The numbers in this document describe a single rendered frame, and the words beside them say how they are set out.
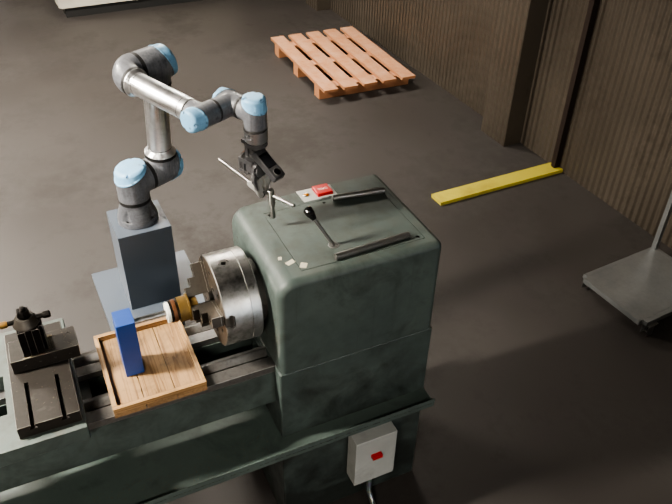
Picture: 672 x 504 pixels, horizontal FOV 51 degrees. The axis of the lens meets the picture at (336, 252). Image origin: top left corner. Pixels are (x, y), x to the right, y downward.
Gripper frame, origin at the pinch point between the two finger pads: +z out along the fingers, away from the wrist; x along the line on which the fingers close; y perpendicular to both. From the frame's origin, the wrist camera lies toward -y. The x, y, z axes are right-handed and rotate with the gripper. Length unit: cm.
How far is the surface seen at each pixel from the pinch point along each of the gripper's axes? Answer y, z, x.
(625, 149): -44, 100, -293
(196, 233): 147, 143, -90
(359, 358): -41, 53, -2
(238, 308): -14.7, 21.3, 29.2
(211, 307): -4.8, 25.0, 31.7
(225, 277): -7.4, 13.9, 26.8
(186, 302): 2.6, 24.3, 35.6
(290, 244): -14.8, 10.9, 3.9
